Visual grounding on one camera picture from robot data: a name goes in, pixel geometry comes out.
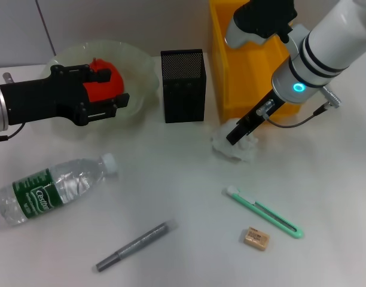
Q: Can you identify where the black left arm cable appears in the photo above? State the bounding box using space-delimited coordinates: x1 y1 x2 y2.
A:
0 124 25 144

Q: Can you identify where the beige eraser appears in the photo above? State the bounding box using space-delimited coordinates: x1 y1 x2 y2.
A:
239 226 270 251

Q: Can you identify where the grey right arm cable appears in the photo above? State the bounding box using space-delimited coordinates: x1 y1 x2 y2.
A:
262 86 343 129

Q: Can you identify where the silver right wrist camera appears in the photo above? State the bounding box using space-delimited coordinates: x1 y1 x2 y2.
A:
224 0 299 48

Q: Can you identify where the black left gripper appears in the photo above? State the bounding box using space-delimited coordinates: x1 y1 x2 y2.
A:
0 63 131 127

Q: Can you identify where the black mesh pen holder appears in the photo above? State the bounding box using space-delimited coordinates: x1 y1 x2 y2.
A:
160 48 208 124

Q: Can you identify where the clear green-label water bottle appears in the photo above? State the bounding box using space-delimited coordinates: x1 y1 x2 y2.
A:
0 152 118 227

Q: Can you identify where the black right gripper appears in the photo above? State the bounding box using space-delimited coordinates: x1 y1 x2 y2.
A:
225 90 286 147

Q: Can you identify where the grey marker pen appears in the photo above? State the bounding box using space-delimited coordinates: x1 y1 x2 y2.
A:
95 218 178 273

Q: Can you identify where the white paper ball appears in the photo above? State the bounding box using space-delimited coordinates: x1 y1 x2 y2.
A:
211 118 260 164

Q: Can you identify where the wavy green glass fruit plate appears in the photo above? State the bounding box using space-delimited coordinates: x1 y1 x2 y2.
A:
41 40 160 132

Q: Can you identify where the yellow plastic bin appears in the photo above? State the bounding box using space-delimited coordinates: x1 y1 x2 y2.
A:
209 0 302 125

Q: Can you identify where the red tomato-shaped toy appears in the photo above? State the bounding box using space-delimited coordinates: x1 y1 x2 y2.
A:
83 58 126 104

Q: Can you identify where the green utility knife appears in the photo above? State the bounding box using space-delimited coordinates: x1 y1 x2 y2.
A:
221 185 306 240

